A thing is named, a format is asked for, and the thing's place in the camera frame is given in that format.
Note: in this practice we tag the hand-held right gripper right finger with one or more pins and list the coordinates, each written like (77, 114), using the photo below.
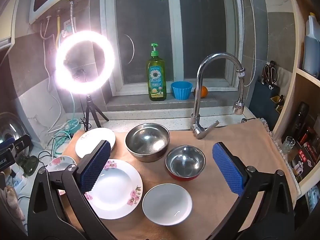
(230, 170)

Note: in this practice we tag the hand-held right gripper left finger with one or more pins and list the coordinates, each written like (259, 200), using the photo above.
(96, 166)

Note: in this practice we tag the white plate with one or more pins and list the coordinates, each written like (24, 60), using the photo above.
(90, 140)

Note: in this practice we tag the white plate rim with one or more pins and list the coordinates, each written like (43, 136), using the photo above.
(115, 190)

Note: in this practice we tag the small floral plate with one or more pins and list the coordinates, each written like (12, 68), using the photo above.
(60, 161)

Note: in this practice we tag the small steel bowl red outside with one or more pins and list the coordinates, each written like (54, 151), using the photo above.
(185, 162)

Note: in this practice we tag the large steel bowl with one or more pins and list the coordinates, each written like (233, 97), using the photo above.
(147, 140)

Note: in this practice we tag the small white dish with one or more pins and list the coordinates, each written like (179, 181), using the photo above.
(166, 205)

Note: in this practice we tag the person's left hand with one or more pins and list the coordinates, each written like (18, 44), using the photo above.
(13, 201)

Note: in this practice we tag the dark green round object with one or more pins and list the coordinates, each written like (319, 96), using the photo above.
(28, 164)

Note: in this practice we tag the beige cloth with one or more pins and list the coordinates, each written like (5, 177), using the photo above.
(210, 205)

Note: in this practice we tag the black tripod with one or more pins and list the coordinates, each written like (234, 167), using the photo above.
(88, 111)

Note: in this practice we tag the small clear glass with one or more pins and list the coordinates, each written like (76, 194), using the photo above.
(288, 145)

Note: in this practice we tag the dark knife block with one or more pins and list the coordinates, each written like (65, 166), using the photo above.
(265, 105)

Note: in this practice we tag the red box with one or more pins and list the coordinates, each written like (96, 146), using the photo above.
(303, 160)

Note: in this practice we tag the orange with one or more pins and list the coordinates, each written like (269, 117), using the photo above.
(204, 92)

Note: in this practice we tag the dark bottle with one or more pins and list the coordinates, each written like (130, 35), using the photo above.
(300, 120)

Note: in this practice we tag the blue fluted cup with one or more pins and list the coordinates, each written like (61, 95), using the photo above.
(181, 91)

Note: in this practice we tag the chrome faucet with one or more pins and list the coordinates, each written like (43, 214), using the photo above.
(200, 80)

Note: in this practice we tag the green dish soap bottle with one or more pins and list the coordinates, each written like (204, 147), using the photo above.
(156, 80)

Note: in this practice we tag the black scissors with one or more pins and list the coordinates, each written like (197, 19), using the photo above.
(271, 72)

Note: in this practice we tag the wooden shelf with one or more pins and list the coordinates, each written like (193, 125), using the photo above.
(298, 51)

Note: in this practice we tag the large oil jug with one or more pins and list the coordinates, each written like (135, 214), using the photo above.
(311, 52)

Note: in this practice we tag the window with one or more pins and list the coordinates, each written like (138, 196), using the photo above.
(140, 30)

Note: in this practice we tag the white water heater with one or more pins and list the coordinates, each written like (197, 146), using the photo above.
(50, 1)

